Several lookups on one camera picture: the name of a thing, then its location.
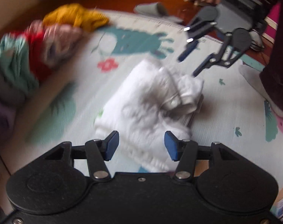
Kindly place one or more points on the grey garment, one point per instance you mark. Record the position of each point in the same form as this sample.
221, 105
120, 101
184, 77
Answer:
9, 95

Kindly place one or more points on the red garment in pile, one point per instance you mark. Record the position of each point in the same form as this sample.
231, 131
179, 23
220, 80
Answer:
35, 41

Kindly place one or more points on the pink garment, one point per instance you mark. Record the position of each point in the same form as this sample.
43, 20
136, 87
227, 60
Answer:
59, 41

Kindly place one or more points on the purple garment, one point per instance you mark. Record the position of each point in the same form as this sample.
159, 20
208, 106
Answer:
7, 119

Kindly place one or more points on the yellow knit sweater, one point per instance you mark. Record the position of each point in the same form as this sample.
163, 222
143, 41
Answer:
78, 16

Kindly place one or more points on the white quilted baby garment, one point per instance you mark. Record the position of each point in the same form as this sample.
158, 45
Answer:
149, 102

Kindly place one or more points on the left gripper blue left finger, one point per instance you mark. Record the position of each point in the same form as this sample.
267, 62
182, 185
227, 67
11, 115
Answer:
96, 152

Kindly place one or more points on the teal green garment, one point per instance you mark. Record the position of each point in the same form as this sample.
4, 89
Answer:
14, 63

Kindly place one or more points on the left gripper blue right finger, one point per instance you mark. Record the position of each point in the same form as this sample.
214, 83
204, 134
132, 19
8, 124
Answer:
186, 152

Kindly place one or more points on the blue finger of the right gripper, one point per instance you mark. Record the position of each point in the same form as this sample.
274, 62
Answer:
216, 59
195, 31

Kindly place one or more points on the grey slipper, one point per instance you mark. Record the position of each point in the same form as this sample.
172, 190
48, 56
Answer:
156, 10

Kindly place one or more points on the cartoon foam play mat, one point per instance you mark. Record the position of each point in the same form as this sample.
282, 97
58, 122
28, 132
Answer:
65, 106

